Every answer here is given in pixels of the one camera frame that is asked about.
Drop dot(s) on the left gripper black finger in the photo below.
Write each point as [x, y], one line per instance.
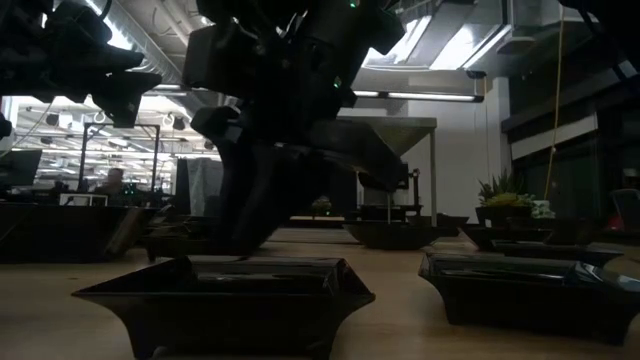
[85, 45]
[125, 95]

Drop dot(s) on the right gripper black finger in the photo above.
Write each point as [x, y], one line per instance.
[245, 200]
[290, 190]

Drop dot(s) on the small black square mini plate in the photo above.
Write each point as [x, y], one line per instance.
[525, 310]
[180, 250]
[555, 255]
[225, 320]

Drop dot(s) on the small distant potted plant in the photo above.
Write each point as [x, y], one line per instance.
[321, 204]

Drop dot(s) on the grey fabric cover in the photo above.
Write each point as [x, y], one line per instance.
[202, 185]

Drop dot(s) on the black room divider panel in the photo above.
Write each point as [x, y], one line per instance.
[342, 200]

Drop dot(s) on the person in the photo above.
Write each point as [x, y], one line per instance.
[115, 180]

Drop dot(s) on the black monitor on stand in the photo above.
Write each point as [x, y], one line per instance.
[400, 180]

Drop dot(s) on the dark computer monitor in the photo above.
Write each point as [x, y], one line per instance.
[20, 167]

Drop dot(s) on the long ceiling light strip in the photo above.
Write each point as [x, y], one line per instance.
[430, 96]

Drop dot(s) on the potted succulent plant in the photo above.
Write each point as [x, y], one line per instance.
[502, 201]

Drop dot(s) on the red object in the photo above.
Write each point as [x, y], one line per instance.
[616, 223]

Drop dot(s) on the dark office chair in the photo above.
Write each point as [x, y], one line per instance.
[627, 205]

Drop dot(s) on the large silver spiral duct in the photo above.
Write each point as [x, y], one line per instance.
[165, 60]

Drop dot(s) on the black metal rack frame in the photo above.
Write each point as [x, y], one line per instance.
[156, 160]

